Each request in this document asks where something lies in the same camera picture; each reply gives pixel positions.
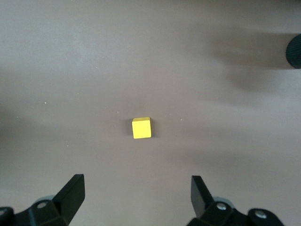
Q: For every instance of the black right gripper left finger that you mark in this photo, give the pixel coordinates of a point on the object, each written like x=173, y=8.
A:
x=70, y=195

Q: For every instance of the yellow cube block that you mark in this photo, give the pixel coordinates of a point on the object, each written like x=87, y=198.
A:
x=141, y=129

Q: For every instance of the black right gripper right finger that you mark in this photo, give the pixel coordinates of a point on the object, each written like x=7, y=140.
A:
x=200, y=195

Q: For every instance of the black ribbed cylinder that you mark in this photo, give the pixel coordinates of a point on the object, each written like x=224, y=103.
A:
x=295, y=51

